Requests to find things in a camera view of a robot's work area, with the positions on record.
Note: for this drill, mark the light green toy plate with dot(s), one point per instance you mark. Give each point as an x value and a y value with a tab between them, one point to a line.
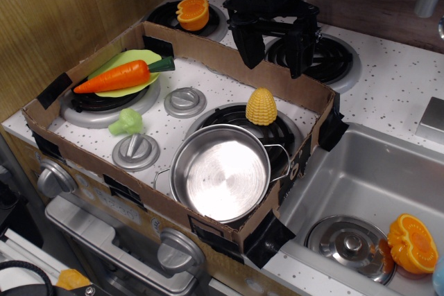
122	58

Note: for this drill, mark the front right stove burner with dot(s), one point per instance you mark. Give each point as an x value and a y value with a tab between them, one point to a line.
282	137

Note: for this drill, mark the silver stovetop knob upper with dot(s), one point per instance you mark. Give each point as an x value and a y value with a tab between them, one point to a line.
184	103

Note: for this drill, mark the brown cardboard fence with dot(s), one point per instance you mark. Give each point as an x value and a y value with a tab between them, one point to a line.
219	72

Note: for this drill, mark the orange tape piece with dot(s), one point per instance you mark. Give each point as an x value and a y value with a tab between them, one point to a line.
71	279

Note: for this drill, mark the orange pumpkin half in sink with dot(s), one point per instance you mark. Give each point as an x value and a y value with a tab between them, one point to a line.
412	246

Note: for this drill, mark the silver oven knob right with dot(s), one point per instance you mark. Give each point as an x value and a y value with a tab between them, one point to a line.
177	253

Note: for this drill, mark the orange toy carrot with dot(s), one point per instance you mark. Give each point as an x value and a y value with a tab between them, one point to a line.
130	74

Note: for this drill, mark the back left stove burner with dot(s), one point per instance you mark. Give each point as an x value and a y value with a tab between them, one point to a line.
215	29

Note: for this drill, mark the silver oven knob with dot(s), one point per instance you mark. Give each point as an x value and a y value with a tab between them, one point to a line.
54	179
177	253

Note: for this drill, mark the silver oven door handle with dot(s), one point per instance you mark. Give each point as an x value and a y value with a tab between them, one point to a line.
126	265

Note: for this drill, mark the back right stove burner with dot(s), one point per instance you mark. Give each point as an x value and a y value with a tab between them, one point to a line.
335	64

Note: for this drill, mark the silver stovetop knob lower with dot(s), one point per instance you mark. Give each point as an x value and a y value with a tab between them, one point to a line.
136	152

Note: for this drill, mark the orange pumpkin half on burner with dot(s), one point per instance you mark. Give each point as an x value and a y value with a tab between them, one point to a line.
193	15

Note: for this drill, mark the yellow toy corn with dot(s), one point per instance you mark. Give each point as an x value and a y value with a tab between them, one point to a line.
261	108

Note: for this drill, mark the steel pot lid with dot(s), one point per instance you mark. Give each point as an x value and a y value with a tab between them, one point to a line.
354	243

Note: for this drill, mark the green toy broccoli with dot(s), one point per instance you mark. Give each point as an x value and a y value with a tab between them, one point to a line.
129	122

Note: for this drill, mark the silver oven knob left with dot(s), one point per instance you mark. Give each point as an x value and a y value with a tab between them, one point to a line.
54	179

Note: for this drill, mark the silver stovetop knob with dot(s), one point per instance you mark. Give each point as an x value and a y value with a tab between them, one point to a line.
136	152
184	103

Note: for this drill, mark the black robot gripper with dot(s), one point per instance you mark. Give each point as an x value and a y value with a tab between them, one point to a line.
296	20

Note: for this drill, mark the stainless steel pot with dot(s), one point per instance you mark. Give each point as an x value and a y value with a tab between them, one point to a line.
221	171

